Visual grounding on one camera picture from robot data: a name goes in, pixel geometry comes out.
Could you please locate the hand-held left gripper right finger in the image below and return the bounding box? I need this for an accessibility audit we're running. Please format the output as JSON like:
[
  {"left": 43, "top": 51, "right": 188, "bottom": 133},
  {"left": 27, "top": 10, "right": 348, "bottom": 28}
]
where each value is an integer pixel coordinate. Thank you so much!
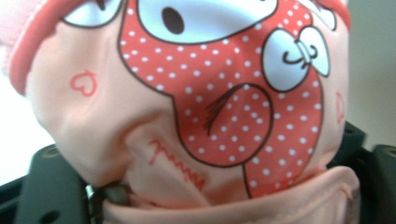
[{"left": 326, "top": 120, "right": 396, "bottom": 224}]

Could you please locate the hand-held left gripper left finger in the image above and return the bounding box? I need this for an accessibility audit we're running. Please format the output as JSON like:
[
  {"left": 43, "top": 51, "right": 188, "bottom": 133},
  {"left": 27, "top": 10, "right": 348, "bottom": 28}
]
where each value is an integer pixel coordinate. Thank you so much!
[{"left": 21, "top": 144, "right": 92, "bottom": 224}]

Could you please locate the pink glove with cartoon print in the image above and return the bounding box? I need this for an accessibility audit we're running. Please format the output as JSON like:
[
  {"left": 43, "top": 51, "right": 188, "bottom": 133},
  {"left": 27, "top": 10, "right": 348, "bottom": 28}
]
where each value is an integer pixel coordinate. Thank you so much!
[{"left": 0, "top": 0, "right": 362, "bottom": 224}]

